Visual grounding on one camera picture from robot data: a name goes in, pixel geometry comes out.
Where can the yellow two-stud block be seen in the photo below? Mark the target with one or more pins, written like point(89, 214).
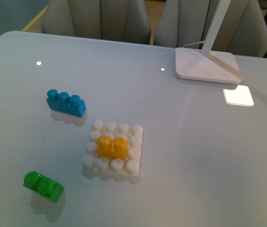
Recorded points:
point(112, 148)

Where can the blue three-stud block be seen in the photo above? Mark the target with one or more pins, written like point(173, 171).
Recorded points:
point(62, 102)

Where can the green two-stud block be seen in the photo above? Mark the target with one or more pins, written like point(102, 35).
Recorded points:
point(43, 185)

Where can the white desk lamp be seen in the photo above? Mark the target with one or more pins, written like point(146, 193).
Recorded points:
point(205, 64)

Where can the beige chair left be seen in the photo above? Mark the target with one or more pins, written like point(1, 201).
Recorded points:
point(116, 20)

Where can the beige chair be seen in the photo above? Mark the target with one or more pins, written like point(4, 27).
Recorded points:
point(116, 20)
point(186, 23)

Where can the beige chair right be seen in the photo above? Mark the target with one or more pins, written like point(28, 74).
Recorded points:
point(186, 23)

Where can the white studded base plate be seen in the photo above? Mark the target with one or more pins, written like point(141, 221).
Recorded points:
point(131, 165)

